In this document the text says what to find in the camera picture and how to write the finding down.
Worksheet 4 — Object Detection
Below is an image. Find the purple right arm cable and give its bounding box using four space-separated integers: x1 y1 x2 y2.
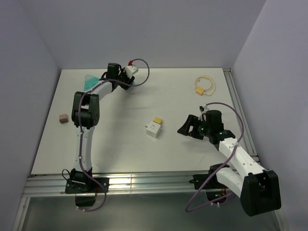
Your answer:
185 102 245 214

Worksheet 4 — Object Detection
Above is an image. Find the yellow charger with cable plugged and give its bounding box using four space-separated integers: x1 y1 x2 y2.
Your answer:
194 88 205 96

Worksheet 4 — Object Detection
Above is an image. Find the teal triangular sheet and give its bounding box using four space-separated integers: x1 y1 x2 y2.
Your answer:
83 74 99 91

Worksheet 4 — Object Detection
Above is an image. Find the aluminium table frame rail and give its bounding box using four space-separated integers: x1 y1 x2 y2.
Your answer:
12 68 289 231

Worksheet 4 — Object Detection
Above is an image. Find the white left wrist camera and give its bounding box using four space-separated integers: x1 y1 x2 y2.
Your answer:
124 64 139 78

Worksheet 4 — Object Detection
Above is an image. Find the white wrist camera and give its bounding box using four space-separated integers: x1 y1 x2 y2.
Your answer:
124 64 139 78
198 104 209 121

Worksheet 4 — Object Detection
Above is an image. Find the white cube socket adapter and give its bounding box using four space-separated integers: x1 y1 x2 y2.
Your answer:
145 121 161 138

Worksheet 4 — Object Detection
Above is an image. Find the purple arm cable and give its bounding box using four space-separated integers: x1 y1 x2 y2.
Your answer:
185 102 245 214
76 58 151 213

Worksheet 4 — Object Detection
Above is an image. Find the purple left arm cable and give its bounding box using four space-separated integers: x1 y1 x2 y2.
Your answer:
76 58 151 213

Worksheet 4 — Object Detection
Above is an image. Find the brown cube charger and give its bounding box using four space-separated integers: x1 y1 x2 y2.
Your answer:
59 114 69 124

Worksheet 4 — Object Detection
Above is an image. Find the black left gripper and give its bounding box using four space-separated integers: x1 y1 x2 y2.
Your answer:
116 68 135 90

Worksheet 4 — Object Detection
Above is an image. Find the yellow two-port USB charger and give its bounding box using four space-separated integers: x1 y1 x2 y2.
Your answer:
153 117 163 125

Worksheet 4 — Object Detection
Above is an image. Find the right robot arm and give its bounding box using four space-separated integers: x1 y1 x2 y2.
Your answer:
177 110 282 217

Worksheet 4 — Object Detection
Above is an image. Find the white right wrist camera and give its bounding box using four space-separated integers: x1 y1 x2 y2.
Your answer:
198 104 209 121

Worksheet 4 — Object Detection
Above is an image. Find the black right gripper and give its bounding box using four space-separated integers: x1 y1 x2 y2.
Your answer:
178 114 212 140

